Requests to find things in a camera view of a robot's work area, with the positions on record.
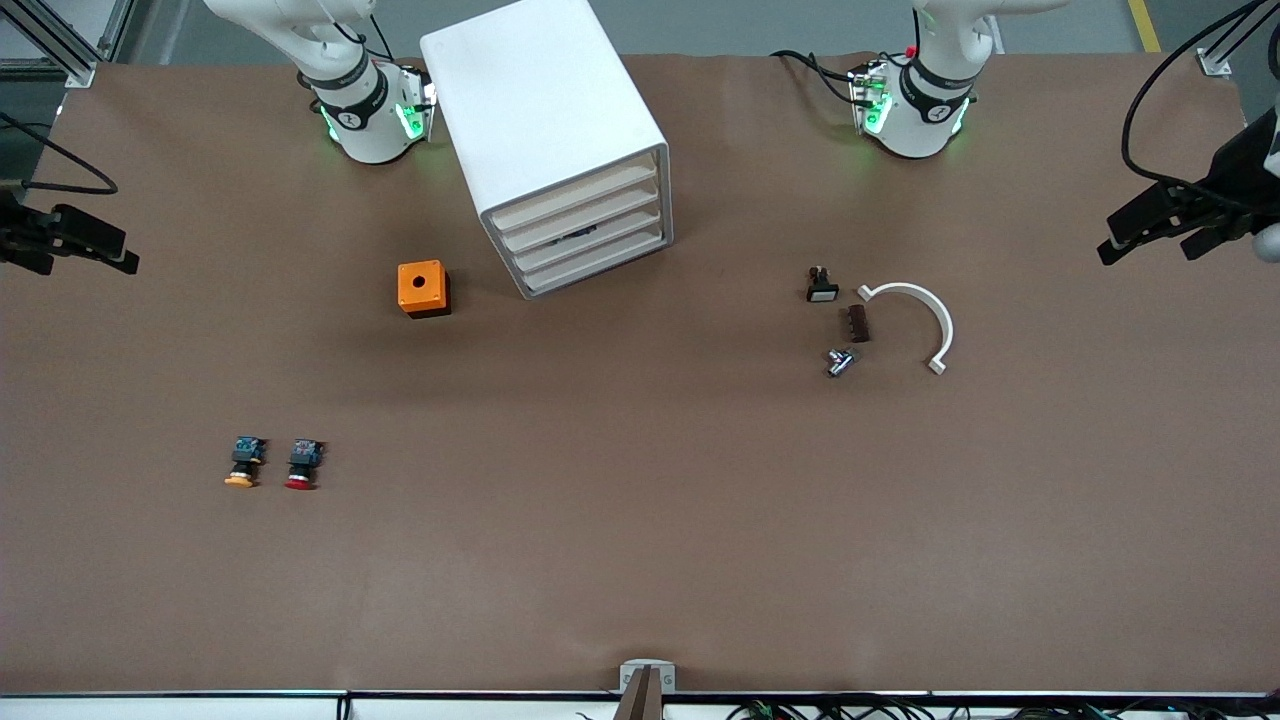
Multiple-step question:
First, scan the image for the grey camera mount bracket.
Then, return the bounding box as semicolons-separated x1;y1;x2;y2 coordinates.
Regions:
618;658;678;720

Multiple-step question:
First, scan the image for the white table edge rail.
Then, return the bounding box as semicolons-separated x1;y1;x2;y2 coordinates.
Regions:
0;693;1280;720

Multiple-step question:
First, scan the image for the tangled cable bundle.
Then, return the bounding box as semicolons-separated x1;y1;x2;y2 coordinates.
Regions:
575;700;1280;720

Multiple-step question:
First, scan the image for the yellow floor tape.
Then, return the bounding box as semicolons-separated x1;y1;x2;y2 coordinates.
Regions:
1128;0;1166;53

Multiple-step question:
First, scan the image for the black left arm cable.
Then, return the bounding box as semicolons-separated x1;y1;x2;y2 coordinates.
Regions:
1120;0;1280;206

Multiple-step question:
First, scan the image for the orange button enclosure box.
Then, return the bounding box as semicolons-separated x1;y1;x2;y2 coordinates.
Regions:
397;260;452;319

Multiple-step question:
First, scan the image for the orange cap push button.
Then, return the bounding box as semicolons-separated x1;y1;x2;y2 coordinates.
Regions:
223;436;269;489

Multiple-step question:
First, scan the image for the brown table cover sheet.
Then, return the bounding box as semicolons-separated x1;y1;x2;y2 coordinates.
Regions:
0;50;1280;696

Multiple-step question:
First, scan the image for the white curved bracket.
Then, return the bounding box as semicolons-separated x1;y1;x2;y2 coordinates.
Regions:
857;282;955;377

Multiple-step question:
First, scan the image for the black base cable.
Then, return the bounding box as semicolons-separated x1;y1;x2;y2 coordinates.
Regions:
770;48;861;106

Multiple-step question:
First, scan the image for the aluminium frame profile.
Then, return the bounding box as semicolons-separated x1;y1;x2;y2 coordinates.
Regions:
1198;0;1280;78
0;0;136;89

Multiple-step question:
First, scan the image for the red cap push button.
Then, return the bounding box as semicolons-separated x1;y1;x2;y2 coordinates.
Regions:
284;438;328;491

